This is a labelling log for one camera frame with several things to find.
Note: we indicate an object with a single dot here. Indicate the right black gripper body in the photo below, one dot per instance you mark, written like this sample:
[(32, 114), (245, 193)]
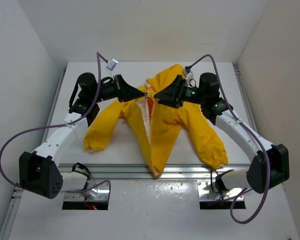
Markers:
[(192, 95)]

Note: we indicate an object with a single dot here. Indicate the yellow hooded jacket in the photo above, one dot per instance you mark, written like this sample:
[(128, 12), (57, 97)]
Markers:
[(157, 126)]

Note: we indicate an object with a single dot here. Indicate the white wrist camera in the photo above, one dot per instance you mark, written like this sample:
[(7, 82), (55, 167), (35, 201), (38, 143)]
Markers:
[(111, 64), (187, 73)]

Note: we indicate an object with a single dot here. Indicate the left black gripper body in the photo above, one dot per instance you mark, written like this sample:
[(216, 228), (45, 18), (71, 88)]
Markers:
[(108, 90)]

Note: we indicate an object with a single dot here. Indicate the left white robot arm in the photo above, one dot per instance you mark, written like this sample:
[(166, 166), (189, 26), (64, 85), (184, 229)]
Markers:
[(38, 170)]

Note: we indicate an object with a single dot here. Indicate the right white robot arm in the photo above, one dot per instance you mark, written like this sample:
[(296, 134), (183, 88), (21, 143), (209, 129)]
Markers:
[(269, 163)]

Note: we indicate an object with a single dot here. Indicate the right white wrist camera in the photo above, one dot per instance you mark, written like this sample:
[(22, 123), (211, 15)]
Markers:
[(187, 73)]

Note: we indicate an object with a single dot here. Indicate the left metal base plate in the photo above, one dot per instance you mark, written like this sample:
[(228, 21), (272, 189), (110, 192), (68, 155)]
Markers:
[(100, 193)]

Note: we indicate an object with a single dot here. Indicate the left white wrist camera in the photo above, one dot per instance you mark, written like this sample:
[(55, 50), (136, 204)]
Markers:
[(111, 64)]

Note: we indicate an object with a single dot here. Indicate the aluminium front rail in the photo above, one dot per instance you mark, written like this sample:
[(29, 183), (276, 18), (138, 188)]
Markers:
[(143, 172)]

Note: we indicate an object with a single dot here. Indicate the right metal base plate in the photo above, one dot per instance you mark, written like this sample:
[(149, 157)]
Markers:
[(206, 194)]

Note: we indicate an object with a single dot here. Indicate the metal base plate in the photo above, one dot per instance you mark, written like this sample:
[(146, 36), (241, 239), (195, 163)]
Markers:
[(100, 193), (206, 194)]

